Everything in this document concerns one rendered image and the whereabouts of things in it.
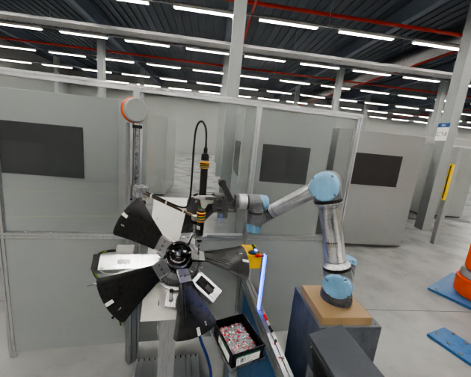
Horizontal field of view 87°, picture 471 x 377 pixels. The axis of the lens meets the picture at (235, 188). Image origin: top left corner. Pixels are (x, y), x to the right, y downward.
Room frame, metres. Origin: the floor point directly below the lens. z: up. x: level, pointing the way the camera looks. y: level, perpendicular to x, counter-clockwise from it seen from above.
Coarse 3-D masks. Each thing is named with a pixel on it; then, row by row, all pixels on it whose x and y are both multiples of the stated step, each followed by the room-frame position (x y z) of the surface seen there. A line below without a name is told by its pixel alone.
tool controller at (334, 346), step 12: (312, 336) 0.62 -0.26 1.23; (324, 336) 0.61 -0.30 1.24; (336, 336) 0.61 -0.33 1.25; (348, 336) 0.61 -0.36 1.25; (312, 348) 0.61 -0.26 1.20; (324, 348) 0.58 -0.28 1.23; (336, 348) 0.57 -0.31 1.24; (348, 348) 0.57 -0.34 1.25; (360, 348) 0.57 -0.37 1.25; (312, 360) 0.62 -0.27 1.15; (324, 360) 0.55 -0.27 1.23; (336, 360) 0.54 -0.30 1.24; (348, 360) 0.54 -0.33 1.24; (360, 360) 0.53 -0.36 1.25; (324, 372) 0.54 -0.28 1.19; (336, 372) 0.51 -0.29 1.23; (348, 372) 0.51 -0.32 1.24; (360, 372) 0.50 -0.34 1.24; (372, 372) 0.50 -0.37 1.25
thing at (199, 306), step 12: (180, 288) 0.98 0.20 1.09; (192, 288) 1.04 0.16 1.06; (180, 300) 0.95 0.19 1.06; (192, 300) 0.99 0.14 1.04; (180, 312) 0.92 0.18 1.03; (192, 312) 0.95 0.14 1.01; (204, 312) 1.00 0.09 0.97; (180, 324) 0.89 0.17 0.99; (192, 324) 0.92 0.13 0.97; (180, 336) 0.86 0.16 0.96; (192, 336) 0.89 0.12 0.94
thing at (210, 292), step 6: (198, 276) 1.14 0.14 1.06; (204, 276) 1.15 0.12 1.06; (198, 282) 1.12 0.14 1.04; (204, 282) 1.13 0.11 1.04; (210, 282) 1.13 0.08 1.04; (198, 288) 1.10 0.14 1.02; (204, 288) 1.11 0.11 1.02; (210, 288) 1.12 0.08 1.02; (216, 288) 1.12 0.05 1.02; (204, 294) 1.09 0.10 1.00; (210, 294) 1.10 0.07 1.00; (216, 294) 1.10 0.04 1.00; (210, 300) 1.08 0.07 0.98
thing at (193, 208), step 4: (192, 200) 1.35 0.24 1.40; (192, 204) 1.33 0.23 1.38; (196, 204) 1.32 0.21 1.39; (208, 204) 1.29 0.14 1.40; (188, 208) 1.32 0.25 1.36; (192, 208) 1.31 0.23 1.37; (196, 208) 1.29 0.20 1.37; (208, 208) 1.26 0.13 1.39; (192, 212) 1.28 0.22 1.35; (196, 212) 1.26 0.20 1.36; (208, 212) 1.24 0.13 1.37; (212, 212) 1.23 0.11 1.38; (188, 216) 1.27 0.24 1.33; (208, 216) 1.22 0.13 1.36; (184, 220) 1.27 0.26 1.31; (188, 220) 1.25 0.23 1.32; (184, 224) 1.24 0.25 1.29; (188, 224) 1.22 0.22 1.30; (192, 224) 1.20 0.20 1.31; (184, 228) 1.21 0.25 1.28; (188, 228) 1.20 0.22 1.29; (192, 228) 1.18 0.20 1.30; (184, 232) 1.19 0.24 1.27; (188, 232) 1.18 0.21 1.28; (192, 232) 1.16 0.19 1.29
